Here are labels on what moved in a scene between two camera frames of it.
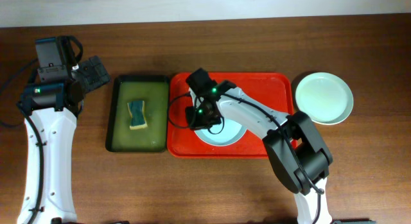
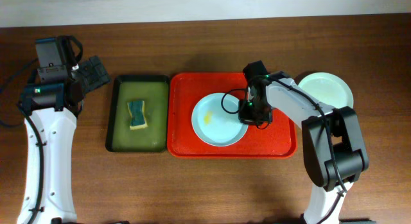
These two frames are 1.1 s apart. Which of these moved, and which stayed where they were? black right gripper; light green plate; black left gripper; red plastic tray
Moved: black right gripper
Stayed: black left gripper; light green plate; red plastic tray
